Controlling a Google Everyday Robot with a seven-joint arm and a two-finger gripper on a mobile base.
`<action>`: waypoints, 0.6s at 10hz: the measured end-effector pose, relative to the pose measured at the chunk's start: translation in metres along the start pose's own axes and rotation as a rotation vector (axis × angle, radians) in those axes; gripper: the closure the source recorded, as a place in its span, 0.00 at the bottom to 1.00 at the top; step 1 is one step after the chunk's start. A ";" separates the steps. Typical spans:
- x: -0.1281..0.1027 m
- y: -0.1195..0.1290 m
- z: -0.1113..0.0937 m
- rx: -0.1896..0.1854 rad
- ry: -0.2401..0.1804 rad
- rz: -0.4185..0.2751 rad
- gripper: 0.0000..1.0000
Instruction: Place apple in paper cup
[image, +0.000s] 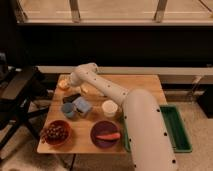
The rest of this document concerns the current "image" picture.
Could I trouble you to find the orange bowl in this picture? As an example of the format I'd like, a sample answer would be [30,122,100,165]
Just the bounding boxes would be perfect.
[43,120,71,146]

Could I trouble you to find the white paper cup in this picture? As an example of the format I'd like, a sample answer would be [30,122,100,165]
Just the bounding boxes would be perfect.
[102,100,118,117]

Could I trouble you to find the green plastic tray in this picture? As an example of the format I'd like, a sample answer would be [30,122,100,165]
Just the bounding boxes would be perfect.
[121,105,193,154]

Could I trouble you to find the blue cup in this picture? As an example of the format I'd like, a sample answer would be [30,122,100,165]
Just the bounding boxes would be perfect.
[61,103,75,118]

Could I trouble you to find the black rectangular block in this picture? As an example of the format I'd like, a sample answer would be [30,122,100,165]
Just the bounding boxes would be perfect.
[63,93,81,103]

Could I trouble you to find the bunch of dark grapes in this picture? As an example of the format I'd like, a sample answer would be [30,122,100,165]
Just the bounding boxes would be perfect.
[41,125,67,140]

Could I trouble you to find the orange carrot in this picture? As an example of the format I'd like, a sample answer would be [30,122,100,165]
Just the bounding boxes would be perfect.
[96,133,121,140]

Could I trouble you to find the light blue sponge block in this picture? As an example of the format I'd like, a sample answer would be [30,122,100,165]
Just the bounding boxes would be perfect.
[73,97,92,116]

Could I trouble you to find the orange apple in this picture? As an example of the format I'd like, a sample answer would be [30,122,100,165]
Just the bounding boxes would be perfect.
[58,79,70,90]

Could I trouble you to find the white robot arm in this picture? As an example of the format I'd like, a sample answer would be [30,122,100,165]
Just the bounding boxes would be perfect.
[70,63,178,171]

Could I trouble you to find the wooden table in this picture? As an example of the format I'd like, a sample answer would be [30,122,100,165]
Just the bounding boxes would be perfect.
[37,75,166,154]

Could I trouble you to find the purple plate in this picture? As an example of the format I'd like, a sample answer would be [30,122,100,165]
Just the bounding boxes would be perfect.
[90,120,121,149]

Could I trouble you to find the black chair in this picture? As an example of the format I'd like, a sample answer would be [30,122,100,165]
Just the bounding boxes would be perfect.
[0,53,49,151]

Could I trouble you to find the banana peel piece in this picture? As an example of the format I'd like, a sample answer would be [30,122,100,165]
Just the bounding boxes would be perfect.
[80,85,90,94]

